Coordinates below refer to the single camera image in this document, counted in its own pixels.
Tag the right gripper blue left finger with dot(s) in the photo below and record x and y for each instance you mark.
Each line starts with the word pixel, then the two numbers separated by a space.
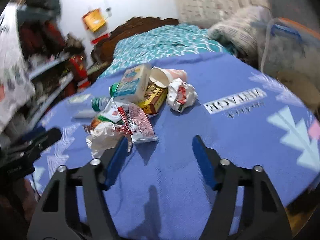
pixel 112 161

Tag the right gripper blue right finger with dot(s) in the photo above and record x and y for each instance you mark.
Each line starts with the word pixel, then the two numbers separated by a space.
pixel 209 163

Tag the white red wrapper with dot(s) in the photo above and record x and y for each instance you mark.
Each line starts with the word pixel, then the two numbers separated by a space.
pixel 181 95

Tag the pink white paper cup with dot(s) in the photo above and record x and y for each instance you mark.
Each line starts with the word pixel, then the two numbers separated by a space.
pixel 163 77

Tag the beige round trash bin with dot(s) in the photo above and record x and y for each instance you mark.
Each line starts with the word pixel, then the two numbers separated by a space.
pixel 301 86

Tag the crumpled white paper wrapper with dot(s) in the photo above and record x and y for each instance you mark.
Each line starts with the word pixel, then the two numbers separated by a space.
pixel 104 135

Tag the red white snack packet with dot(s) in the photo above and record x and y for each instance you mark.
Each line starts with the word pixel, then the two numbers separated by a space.
pixel 136 122

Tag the blue patterned bed sheet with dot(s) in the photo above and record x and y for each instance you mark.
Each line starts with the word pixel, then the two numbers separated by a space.
pixel 267 139

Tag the clear plastic water bottle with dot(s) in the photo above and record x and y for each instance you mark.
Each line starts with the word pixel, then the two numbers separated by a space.
pixel 86 106

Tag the green drink can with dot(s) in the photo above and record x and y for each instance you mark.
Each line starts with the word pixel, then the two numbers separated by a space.
pixel 113 89

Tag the yellow brown cardboard box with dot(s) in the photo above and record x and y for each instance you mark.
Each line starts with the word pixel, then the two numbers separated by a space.
pixel 154 98

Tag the light blue milk carton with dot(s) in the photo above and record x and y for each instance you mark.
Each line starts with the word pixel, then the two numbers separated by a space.
pixel 133 84

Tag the cluttered storage shelf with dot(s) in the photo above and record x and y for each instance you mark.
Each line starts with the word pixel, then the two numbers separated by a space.
pixel 53 82

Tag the carved wooden headboard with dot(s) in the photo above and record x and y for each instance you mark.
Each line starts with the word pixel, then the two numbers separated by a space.
pixel 103 51

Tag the teal patterned quilt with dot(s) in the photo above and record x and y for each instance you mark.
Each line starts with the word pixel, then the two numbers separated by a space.
pixel 165 41

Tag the grey checkered pillow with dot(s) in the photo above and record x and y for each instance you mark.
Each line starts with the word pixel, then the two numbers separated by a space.
pixel 238 29

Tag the clear plastic storage bin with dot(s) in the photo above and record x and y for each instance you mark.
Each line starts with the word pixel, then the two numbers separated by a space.
pixel 284 44

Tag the red yellow wall calendar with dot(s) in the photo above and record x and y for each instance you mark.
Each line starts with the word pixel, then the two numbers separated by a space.
pixel 96 25

